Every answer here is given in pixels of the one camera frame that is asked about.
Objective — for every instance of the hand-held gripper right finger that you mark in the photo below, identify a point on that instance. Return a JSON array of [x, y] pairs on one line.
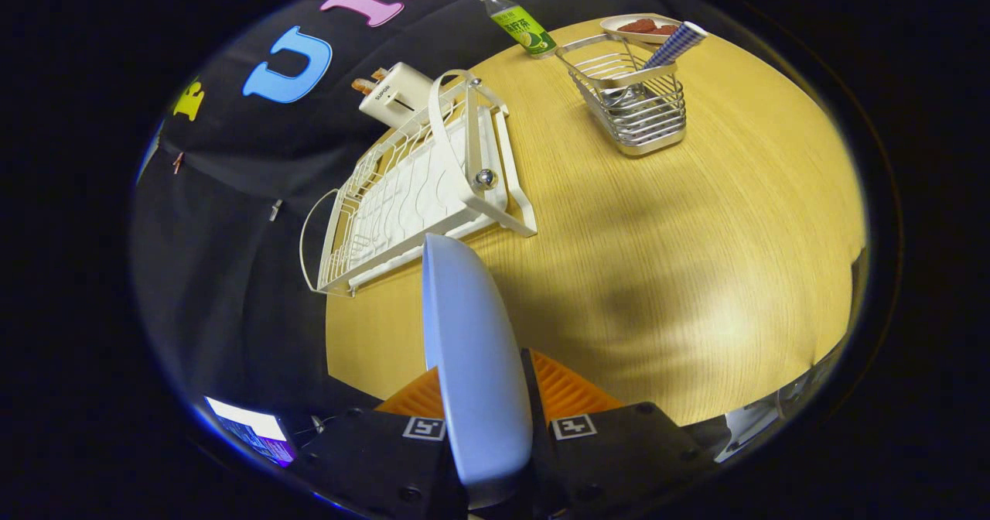
[[540, 427]]

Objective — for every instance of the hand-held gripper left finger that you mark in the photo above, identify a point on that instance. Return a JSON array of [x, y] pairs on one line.
[[371, 458]]

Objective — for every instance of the light blue plate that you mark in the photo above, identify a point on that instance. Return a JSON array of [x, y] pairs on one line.
[[476, 365]]

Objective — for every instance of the white plate with meat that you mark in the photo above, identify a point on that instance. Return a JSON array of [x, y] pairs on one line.
[[615, 32]]

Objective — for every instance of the lit monitor screen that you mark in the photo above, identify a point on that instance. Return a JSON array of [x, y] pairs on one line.
[[247, 427]]

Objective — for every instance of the black backdrop cloth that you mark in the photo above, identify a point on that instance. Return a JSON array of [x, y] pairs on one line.
[[232, 272]]

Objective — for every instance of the silver clip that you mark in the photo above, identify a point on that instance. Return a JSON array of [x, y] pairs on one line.
[[275, 210]]

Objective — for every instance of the copper clip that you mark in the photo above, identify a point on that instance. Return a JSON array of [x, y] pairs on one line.
[[179, 162]]

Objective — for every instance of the white toaster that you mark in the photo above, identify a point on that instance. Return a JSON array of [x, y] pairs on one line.
[[398, 96]]

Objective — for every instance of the green tea bottle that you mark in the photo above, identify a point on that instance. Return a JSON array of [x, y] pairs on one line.
[[524, 29]]

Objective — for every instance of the brown meat piece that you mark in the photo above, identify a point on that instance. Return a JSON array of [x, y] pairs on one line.
[[638, 25], [665, 30]]

